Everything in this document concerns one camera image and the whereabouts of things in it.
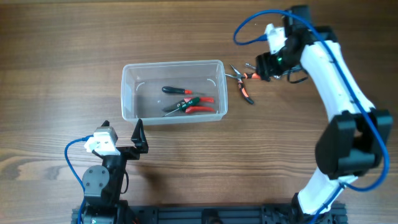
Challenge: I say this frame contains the orange black needle-nose pliers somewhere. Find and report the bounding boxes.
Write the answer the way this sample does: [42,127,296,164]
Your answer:
[225,64,261,105]

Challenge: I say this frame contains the red handled cutters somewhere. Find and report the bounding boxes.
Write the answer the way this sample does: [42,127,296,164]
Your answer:
[162,97,215,114]

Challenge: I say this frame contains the black handled screwdriver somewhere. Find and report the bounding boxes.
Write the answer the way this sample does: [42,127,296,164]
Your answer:
[162,86,203,95]

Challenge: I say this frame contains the green handled screwdriver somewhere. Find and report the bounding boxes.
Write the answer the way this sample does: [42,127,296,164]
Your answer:
[164,97,200,117]

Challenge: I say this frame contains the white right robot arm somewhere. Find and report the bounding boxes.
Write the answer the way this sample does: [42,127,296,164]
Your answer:
[256,6,392,221]

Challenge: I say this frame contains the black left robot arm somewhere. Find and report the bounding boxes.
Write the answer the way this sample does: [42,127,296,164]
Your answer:
[76,119,149,223]

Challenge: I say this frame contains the clear plastic container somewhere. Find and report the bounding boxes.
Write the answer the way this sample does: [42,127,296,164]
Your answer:
[121,60,228,125]

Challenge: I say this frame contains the silver hex key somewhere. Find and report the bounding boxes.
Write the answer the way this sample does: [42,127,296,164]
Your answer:
[245,63,256,70]

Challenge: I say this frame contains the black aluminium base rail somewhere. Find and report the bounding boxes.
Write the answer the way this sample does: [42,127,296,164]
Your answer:
[81,203,348,224]

